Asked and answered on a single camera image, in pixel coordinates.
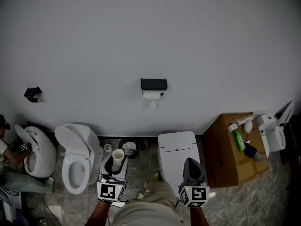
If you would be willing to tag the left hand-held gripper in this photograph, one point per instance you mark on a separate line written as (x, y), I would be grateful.
(109, 192)

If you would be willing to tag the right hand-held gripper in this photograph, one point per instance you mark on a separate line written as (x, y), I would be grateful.
(196, 194)

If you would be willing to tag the white toilet paper roll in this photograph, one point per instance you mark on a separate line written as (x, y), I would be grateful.
(151, 95)

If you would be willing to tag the person's left forearm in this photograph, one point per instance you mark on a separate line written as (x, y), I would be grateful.
(98, 213)

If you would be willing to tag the person's right forearm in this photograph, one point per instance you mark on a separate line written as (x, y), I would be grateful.
(198, 216)

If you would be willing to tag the white smart toilet closed lid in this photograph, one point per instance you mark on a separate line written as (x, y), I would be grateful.
(176, 145)

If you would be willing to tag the white toilet with raised lid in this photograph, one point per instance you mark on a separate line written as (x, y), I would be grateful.
(87, 142)

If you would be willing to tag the white egg-shaped toilet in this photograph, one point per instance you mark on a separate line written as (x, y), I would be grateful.
(44, 149)

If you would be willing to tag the white toilet with control box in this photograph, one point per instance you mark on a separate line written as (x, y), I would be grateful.
(272, 133)

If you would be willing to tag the black wall paper holder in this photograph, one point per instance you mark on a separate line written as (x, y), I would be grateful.
(154, 83)

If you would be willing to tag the small white round cup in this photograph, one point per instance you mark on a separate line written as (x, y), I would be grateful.
(108, 148)

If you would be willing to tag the large brown cardboard box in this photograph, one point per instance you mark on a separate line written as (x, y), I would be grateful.
(223, 154)

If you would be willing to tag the person's beige trousers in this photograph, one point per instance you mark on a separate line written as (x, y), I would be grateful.
(162, 192)

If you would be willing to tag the white sneaker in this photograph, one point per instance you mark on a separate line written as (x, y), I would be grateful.
(155, 176)
(140, 195)

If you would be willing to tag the green plastic bottle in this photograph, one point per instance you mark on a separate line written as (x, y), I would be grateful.
(240, 141)

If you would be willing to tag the person's white shirt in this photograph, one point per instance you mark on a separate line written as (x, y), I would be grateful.
(145, 215)

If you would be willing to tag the small white carton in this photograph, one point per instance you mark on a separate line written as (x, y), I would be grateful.
(232, 127)

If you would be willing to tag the dark blue cloth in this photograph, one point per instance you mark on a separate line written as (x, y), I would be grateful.
(251, 149)

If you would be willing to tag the white fluffy bundle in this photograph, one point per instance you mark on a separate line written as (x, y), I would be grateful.
(247, 127)

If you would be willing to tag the pale pink tube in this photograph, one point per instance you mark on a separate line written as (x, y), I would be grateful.
(242, 120)

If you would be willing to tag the small black empty wall holder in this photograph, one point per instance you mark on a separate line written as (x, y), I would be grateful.
(31, 92)

